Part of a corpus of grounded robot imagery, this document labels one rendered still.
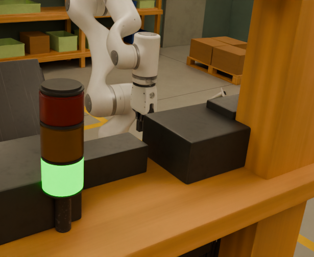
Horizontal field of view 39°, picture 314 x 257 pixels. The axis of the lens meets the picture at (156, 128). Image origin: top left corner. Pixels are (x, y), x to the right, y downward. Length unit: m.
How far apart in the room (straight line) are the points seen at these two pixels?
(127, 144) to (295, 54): 0.29
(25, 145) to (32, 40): 5.90
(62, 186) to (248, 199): 0.29
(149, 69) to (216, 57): 5.50
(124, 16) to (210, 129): 0.83
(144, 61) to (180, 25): 7.36
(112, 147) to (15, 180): 0.19
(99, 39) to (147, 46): 0.36
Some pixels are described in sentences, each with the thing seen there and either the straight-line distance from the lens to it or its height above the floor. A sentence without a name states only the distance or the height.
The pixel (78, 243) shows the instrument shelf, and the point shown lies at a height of 1.54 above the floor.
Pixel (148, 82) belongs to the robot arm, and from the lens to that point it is 1.42.
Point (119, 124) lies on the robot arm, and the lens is 1.71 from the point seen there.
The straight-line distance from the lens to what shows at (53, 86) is 0.49.
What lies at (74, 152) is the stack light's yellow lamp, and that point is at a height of 1.66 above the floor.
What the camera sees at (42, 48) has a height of 0.34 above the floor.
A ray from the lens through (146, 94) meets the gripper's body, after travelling 1.42.
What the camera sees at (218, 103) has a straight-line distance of 0.79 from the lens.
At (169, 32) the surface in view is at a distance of 8.58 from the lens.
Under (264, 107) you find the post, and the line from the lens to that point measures 0.72.
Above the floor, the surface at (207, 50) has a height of 0.35.
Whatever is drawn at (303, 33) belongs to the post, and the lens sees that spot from 0.69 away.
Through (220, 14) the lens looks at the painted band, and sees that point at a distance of 9.58.
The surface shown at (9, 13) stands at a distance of 6.27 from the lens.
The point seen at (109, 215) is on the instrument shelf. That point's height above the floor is 1.54.
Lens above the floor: 1.89
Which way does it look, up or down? 23 degrees down
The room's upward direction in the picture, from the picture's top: 5 degrees clockwise
